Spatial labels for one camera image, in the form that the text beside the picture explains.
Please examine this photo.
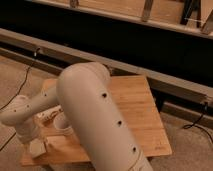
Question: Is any black cable on floor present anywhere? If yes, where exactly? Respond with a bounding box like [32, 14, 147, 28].
[0, 47, 42, 152]

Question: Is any metal rail frame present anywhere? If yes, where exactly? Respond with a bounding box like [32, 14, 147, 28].
[0, 27, 213, 129]

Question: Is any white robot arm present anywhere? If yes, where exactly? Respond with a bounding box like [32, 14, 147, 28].
[0, 62, 153, 171]

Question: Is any white ceramic cup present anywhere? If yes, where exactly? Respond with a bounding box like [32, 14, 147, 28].
[53, 113, 73, 136]

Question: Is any black cable right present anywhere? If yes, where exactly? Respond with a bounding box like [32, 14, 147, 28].
[182, 101, 213, 141]

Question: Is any wooden board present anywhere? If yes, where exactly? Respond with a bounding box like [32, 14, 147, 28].
[21, 75, 172, 166]

